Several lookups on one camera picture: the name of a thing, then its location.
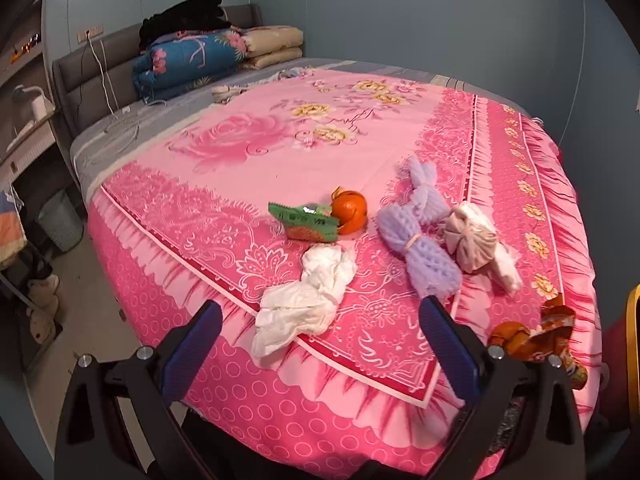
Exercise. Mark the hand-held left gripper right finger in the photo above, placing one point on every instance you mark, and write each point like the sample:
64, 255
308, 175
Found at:
450, 355

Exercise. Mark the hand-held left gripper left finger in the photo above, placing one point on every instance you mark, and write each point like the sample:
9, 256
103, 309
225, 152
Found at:
192, 355

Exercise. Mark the purple foam net bundle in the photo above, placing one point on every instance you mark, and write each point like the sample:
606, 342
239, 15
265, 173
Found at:
425, 255

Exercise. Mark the orange patterned cloth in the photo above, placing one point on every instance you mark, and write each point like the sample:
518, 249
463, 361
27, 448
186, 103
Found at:
540, 340

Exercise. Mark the black plastic bag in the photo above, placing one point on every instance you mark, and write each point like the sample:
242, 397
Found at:
510, 425

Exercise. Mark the beige tied cloth bundle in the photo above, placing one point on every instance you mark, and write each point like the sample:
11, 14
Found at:
470, 240

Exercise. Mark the white crumpled tissue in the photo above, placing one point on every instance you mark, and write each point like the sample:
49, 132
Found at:
305, 300

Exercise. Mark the beige plush slipper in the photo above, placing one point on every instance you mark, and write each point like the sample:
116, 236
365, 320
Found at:
45, 290
42, 325

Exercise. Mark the green snack wrapper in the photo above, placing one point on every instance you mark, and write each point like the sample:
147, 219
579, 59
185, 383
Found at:
300, 220

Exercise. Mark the orange plastic bag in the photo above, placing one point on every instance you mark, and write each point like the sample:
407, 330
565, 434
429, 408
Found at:
350, 210

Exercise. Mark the yellow plastic object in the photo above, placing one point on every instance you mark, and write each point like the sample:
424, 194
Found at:
634, 320

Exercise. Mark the grey mesh waste basket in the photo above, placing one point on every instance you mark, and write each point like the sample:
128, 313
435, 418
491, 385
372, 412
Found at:
60, 220

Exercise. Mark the striped cloth pile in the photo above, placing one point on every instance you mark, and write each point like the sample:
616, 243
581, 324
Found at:
10, 235

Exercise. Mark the pink floral blanket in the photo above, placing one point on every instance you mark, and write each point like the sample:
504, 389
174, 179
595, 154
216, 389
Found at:
350, 160

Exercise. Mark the small patterned cloth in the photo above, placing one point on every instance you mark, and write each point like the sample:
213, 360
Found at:
227, 94

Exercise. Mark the white shelf desk unit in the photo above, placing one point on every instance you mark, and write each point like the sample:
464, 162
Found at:
25, 145

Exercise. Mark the white desk lamp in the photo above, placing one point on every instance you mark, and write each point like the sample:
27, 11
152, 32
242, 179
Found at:
40, 107

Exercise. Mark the blue floral folded quilt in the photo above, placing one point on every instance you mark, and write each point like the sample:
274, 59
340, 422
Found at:
185, 60

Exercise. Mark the grey padded headboard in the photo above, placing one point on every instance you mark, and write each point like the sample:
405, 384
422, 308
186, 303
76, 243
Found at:
90, 70

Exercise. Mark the beige folded quilt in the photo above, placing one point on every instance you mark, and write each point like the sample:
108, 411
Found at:
275, 42

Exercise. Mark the black clothing pile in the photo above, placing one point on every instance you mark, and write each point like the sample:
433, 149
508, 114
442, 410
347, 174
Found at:
185, 15

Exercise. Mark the white wall power strip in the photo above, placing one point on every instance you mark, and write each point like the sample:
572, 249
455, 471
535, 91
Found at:
92, 31

